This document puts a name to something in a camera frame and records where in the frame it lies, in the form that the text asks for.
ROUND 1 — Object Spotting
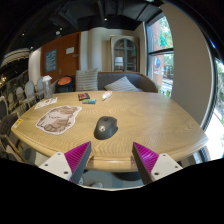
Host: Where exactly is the group of chairs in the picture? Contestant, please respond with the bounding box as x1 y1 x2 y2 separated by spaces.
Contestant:
0 76 46 160

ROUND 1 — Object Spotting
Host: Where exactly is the slanted striped cushion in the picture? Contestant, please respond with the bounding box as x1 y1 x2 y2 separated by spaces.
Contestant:
104 75 140 93

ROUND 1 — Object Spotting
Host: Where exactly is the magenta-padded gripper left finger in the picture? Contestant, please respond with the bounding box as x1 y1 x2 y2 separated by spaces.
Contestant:
39 141 92 185

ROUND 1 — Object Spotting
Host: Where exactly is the arched glass-door cabinet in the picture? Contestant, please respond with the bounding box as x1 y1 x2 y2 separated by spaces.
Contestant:
110 35 140 73

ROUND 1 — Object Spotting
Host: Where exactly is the brown wooden door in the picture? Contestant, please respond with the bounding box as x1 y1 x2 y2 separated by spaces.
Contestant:
40 31 82 84

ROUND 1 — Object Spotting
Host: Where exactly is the black-framed window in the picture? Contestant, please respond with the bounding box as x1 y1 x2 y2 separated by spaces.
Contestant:
145 14 175 98

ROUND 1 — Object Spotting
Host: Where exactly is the black and orange backpack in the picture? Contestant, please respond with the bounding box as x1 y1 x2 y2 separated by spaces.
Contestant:
54 75 76 94

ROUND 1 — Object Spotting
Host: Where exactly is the blue poster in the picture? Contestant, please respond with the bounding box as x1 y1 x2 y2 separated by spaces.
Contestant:
44 49 58 74

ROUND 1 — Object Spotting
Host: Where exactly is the yellow sticker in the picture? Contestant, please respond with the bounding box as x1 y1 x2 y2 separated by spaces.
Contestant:
12 118 24 129

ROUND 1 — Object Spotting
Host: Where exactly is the upright striped cushion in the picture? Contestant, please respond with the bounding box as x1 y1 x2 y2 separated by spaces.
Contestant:
75 68 99 92

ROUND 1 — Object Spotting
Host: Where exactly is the black computer mouse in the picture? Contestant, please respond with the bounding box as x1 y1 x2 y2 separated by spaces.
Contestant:
93 115 119 141

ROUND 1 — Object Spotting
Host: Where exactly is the small green pack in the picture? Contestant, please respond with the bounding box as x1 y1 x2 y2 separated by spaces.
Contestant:
81 98 97 105

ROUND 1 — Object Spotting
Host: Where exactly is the clear bottle with white cap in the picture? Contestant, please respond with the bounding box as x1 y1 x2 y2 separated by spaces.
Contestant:
41 75 54 100

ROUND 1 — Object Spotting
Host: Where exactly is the grey sofa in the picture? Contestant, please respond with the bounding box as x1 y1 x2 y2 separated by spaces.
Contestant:
74 71 159 94

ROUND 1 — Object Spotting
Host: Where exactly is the white tube with orange print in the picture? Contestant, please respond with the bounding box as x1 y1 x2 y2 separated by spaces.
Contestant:
101 90 114 101

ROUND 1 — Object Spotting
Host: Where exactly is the cat-shaped mouse pad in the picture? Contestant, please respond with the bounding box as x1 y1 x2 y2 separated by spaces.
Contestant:
35 105 83 136

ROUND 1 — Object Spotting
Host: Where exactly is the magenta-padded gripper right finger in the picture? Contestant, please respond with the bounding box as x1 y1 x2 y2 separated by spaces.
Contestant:
131 141 184 186

